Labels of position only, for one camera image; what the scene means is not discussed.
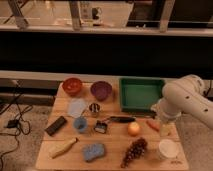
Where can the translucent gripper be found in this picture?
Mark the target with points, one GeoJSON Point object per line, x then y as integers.
{"type": "Point", "coordinates": [165, 129]}

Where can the dark red grape bunch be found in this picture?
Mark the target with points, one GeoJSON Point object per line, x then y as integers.
{"type": "Point", "coordinates": [135, 151]}

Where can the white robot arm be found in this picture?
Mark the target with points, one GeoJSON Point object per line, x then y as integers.
{"type": "Point", "coordinates": [185, 94]}

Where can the purple bowl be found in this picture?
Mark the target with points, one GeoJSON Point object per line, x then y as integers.
{"type": "Point", "coordinates": [101, 90]}

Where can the red bowl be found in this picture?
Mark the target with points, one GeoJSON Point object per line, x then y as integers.
{"type": "Point", "coordinates": [72, 86]}

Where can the orange carrot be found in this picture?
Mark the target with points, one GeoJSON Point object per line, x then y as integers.
{"type": "Point", "coordinates": [152, 124]}

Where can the white cup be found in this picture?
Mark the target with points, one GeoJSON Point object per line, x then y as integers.
{"type": "Point", "coordinates": [167, 149]}

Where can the peach apple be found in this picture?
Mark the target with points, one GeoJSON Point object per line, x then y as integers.
{"type": "Point", "coordinates": [133, 129]}

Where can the green plastic tray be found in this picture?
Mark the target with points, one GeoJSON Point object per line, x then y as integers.
{"type": "Point", "coordinates": [138, 95]}

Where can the small metal cup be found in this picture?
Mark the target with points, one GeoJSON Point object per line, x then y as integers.
{"type": "Point", "coordinates": [94, 108]}

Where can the blue sponge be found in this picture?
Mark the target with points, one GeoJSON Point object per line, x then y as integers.
{"type": "Point", "coordinates": [93, 151]}

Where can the wooden board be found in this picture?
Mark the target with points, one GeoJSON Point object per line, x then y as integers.
{"type": "Point", "coordinates": [116, 142]}

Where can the blue cup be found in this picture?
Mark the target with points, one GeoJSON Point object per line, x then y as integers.
{"type": "Point", "coordinates": [80, 124]}

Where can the black rectangular block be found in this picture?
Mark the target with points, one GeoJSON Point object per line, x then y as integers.
{"type": "Point", "coordinates": [55, 126]}

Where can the black handled knife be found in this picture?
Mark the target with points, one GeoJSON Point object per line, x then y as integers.
{"type": "Point", "coordinates": [119, 119]}

